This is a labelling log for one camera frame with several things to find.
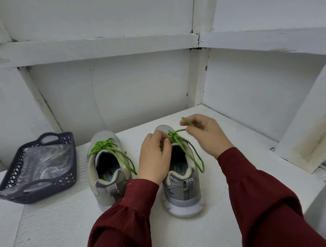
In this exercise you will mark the green shoelace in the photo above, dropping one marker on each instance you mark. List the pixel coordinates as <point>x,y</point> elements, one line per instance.
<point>177,137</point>
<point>109,147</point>

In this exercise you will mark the clear plastic bag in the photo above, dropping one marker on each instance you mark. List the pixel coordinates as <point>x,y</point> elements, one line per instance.
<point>40,163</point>

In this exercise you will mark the dark plastic lattice basket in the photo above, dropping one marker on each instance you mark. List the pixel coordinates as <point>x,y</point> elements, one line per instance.
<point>10,191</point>

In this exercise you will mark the person's left forearm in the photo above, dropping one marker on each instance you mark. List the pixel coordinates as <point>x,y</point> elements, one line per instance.
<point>127,213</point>

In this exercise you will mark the person's right forearm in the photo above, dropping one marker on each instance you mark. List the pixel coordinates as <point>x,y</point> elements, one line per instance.
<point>265,203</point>

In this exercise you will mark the person's right hand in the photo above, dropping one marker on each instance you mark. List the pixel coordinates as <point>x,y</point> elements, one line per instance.
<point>210,135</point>

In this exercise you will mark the person's left hand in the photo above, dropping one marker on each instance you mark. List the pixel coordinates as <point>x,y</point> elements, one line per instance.
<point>154,159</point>

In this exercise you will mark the grey mesh shoe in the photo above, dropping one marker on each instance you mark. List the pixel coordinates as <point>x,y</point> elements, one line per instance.
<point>104,175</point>
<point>182,191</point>

